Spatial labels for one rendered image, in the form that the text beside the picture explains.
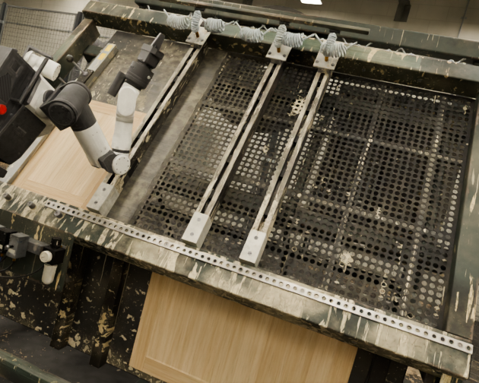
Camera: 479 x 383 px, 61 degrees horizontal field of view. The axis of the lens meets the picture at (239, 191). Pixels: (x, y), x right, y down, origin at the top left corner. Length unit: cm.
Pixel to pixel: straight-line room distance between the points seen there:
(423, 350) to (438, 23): 565
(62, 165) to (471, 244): 170
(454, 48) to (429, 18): 414
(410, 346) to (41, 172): 164
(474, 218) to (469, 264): 19
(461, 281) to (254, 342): 81
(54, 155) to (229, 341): 115
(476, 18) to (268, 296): 575
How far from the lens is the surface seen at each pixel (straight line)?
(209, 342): 184
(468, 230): 170
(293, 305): 146
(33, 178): 205
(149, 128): 191
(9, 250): 183
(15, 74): 151
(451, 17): 674
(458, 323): 155
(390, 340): 147
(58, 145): 211
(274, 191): 165
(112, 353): 211
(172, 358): 194
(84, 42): 265
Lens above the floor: 127
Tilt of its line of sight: 5 degrees down
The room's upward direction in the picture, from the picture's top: 15 degrees clockwise
